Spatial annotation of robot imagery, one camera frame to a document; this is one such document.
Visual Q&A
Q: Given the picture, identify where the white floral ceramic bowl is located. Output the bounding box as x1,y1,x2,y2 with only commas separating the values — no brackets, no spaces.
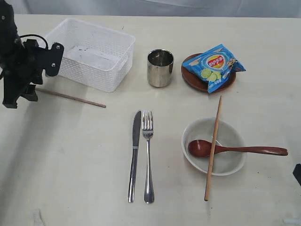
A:
181,118,247,176

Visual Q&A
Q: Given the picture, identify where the dark foil packet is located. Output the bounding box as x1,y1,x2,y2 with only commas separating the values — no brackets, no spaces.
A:
147,49,174,88

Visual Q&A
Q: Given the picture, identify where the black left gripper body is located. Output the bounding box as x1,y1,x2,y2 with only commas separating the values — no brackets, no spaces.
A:
0,39,47,94

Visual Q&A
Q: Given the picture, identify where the wooden chopstick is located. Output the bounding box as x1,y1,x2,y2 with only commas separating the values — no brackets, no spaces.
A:
36,88,106,108
204,96,222,202

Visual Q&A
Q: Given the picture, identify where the brown wooden spoon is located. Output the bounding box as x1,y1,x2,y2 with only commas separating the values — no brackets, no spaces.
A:
188,140,288,158

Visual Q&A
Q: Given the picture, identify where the white perforated plastic basket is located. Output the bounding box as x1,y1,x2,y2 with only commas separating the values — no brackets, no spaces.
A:
45,18,135,93

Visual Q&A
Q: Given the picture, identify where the silver metal fork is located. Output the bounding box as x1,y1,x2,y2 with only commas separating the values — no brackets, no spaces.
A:
142,110,154,204

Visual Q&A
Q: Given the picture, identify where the silver table knife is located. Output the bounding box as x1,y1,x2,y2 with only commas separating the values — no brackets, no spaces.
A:
128,110,142,203

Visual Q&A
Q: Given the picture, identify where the blue chips bag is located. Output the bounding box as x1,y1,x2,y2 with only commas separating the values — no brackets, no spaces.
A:
182,44,246,93

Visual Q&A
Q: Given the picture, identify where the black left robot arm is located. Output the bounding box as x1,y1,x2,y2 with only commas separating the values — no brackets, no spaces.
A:
0,0,64,109

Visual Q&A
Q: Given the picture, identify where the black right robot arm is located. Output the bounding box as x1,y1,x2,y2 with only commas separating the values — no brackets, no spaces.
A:
293,163,301,185

